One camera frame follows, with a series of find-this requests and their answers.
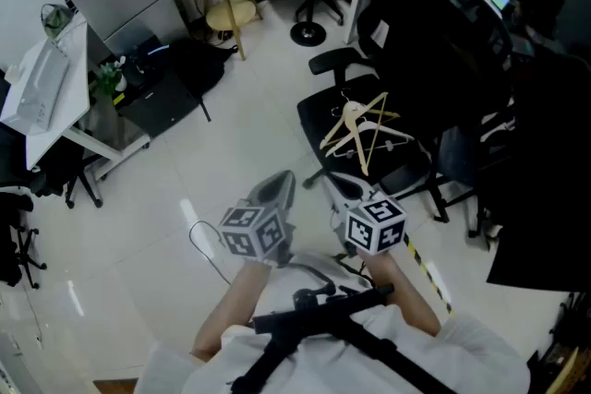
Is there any black cable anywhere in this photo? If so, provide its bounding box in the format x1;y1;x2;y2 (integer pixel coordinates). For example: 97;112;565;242
187;220;232;287

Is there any large black display panel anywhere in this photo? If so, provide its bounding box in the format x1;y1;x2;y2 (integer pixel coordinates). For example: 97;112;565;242
487;54;591;294

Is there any black device with blue light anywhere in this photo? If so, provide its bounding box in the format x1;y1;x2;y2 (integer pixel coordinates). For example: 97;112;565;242
124;34;172;89

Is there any black computer case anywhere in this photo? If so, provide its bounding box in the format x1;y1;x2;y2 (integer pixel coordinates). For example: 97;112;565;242
117;68;202;139

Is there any white desk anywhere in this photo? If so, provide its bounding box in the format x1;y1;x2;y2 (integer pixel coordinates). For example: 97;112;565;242
0;11;151;181

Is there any green bag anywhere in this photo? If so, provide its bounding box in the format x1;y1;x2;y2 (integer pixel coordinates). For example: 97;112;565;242
40;3;75;41

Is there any person's right forearm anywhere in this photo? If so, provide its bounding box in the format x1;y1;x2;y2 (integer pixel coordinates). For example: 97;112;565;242
362;251;442;338

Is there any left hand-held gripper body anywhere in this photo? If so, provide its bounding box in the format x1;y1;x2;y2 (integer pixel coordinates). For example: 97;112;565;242
217;197;297;269

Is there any person's left forearm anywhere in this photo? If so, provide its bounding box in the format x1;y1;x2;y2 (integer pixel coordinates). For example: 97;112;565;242
189;260;273;364

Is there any beige wooden hanger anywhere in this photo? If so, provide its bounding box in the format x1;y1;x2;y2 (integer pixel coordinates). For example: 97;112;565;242
320;88;390;177

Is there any person's white shirt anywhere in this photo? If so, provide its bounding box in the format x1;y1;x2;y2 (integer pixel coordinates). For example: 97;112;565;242
133;253;532;394

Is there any green potted plant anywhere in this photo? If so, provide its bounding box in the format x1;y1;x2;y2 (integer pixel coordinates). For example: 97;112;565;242
94;55;128;97

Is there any black backpack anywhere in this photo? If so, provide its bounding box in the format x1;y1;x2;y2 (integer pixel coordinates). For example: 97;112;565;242
168;36;239;101

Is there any black chest mount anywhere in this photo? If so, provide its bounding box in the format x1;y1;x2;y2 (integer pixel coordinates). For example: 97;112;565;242
230;283;458;394

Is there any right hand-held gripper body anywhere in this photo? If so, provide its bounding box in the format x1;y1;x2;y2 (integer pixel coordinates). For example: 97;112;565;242
332;191;408;258

